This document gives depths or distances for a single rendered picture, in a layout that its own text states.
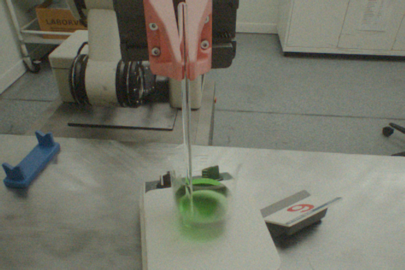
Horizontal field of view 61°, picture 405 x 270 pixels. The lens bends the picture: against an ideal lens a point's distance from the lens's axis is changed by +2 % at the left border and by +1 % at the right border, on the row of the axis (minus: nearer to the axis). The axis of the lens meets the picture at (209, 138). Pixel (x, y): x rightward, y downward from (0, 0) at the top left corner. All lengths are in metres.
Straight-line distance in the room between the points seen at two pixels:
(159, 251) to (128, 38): 0.19
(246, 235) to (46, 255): 0.25
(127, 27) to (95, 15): 0.85
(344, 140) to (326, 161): 1.42
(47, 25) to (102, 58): 1.53
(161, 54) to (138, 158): 0.31
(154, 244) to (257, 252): 0.10
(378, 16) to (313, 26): 0.46
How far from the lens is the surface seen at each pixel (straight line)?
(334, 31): 2.87
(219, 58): 0.30
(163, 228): 0.35
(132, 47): 0.32
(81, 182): 0.55
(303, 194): 0.52
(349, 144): 1.99
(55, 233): 0.49
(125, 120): 1.35
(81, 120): 1.39
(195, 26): 0.25
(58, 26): 2.62
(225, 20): 0.32
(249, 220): 0.36
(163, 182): 0.43
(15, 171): 0.56
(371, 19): 2.92
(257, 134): 1.92
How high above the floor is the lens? 1.11
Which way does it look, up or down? 37 degrees down
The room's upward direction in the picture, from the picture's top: 1 degrees clockwise
